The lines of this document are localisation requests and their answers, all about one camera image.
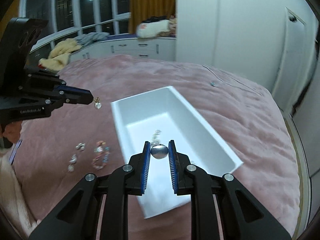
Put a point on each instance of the silver pearl bead jewelry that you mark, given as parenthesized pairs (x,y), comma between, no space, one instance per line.
(158,150)

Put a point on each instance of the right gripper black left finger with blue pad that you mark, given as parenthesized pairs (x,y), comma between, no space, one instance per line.
(97,201)

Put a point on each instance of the grey folded clothes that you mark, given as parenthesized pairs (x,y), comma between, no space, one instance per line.
(90,38)

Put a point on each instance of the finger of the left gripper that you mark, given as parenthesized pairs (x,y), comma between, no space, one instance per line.
(72,89)
(72,99)

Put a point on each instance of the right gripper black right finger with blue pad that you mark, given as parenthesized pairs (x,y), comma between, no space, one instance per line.
(221,207)

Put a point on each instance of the pearl cluster earrings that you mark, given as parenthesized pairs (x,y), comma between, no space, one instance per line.
(80,147)

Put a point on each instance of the pearl drop earring gold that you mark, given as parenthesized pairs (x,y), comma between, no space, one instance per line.
(97,103)

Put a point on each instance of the white door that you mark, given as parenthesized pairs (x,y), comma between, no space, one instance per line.
(295,63)

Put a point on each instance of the white rectangular box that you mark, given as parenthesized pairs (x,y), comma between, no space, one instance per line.
(137,117)

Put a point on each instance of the white fluffy sleeve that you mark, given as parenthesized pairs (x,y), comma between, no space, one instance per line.
(12,201)

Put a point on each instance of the silver spiky star brooch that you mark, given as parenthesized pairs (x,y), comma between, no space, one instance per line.
(70,168)

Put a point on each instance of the yellow blanket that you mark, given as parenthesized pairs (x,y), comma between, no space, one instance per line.
(58,58)

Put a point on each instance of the white wardrobe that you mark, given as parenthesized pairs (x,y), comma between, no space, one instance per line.
(243,37)

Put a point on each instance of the pink plush bed blanket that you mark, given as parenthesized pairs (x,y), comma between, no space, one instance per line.
(222,122)

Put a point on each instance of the white plush pillow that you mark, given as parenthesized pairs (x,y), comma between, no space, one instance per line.
(154,29)

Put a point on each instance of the person's left hand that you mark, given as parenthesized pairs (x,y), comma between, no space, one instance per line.
(10,134)

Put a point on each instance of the white window seat cabinet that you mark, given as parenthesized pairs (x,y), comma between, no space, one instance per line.
(160,48)

